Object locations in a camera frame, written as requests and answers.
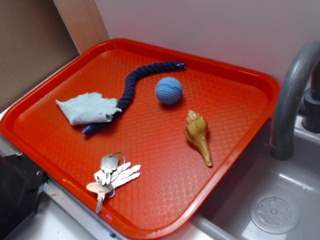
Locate sink drain strainer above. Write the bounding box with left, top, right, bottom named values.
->
left=249, top=191, right=301, bottom=235

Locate brown cardboard panel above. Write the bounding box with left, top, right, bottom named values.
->
left=0, top=0, right=79, bottom=111

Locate red plastic tray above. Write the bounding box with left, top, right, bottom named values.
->
left=0, top=39, right=280, bottom=240

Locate grey sink faucet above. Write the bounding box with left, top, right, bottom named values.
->
left=270, top=40, right=320, bottom=161

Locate navy blue rope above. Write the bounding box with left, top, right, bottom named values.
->
left=81, top=60, right=187, bottom=136

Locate blue dimpled ball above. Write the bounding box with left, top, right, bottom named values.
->
left=155, top=77, right=183, bottom=105

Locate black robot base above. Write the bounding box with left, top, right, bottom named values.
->
left=0, top=153, right=46, bottom=240

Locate silver key bunch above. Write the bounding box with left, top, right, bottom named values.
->
left=86, top=152, right=141, bottom=214

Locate light blue cloth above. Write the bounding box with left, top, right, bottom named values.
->
left=56, top=92, right=122, bottom=126

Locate grey plastic sink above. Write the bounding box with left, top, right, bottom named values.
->
left=191, top=122, right=320, bottom=240

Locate brown conch seashell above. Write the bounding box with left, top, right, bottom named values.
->
left=183, top=110, right=213, bottom=168

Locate wooden board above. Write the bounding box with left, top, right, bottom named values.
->
left=53, top=0, right=109, bottom=54

